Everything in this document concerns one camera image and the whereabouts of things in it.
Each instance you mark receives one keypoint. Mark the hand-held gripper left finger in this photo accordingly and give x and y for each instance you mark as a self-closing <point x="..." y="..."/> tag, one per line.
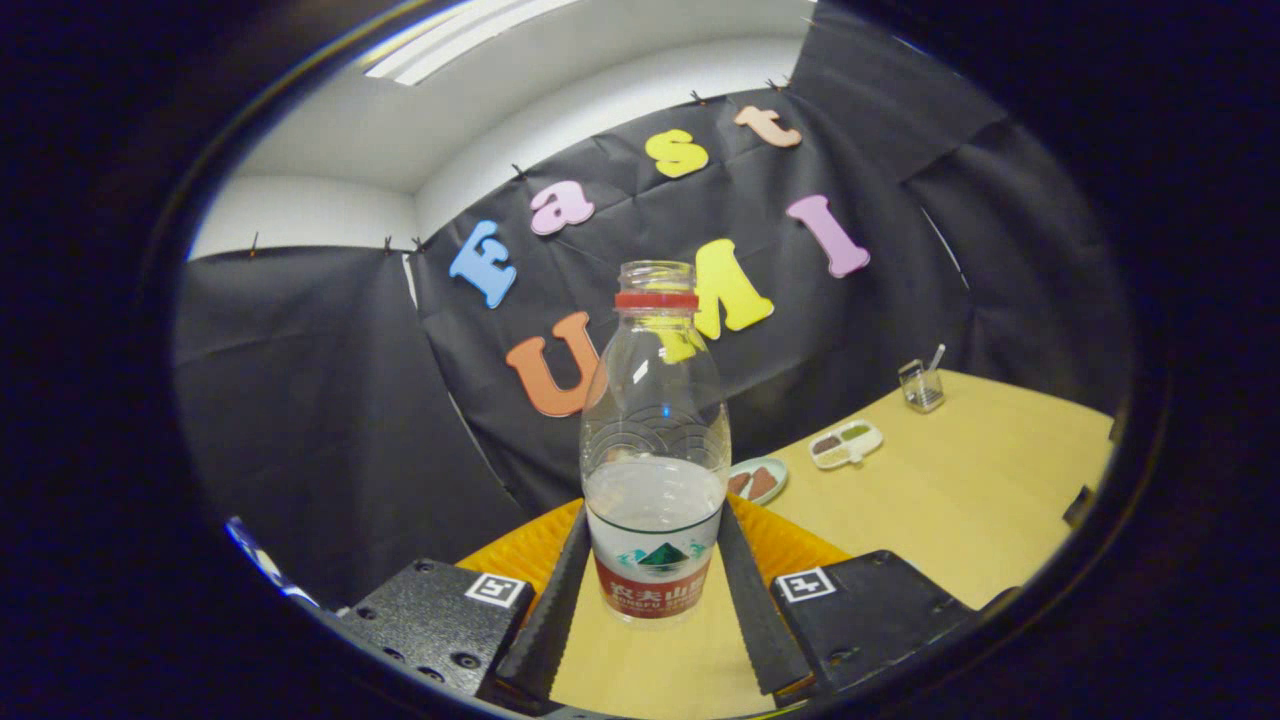
<point x="560" y="620"/>

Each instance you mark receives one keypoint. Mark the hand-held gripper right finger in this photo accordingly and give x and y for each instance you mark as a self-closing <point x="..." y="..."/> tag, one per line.
<point x="755" y="620"/>

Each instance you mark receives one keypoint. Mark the clear plastic bottle red label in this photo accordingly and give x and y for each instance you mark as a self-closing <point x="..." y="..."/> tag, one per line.
<point x="655" y="520"/>

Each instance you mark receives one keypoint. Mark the brown meat slices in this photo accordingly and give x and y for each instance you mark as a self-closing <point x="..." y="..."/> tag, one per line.
<point x="755" y="483"/>

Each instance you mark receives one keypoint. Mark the pale green plate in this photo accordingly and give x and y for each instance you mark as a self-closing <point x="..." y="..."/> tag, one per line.
<point x="781" y="475"/>

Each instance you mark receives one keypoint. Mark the white divided dish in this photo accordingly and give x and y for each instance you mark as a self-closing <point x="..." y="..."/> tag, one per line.
<point x="845" y="448"/>

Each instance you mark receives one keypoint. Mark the wooden table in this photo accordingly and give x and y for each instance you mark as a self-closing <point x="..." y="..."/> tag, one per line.
<point x="950" y="500"/>

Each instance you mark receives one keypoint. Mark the blue and white board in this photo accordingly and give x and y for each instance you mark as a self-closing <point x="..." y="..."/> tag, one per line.
<point x="265" y="565"/>

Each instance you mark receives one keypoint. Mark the black backdrop cloth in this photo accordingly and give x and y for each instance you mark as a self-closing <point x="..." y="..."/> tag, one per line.
<point x="300" y="400"/>

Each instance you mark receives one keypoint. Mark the black table clamp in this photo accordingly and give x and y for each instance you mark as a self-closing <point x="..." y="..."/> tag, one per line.
<point x="1078" y="507"/>

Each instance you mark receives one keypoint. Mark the long ceiling light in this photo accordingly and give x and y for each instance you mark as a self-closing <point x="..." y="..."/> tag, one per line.
<point x="450" y="40"/>

